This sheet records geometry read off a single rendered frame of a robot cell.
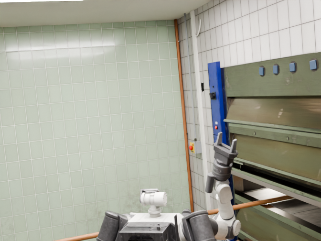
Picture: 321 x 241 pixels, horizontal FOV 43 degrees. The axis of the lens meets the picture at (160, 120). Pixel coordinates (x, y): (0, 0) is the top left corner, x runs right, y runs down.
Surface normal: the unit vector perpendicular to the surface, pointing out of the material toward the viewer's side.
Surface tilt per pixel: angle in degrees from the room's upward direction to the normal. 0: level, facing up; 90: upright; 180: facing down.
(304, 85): 90
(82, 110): 90
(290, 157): 70
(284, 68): 90
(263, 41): 90
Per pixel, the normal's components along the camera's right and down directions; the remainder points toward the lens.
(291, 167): -0.93, -0.24
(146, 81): 0.29, 0.05
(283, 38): -0.95, 0.11
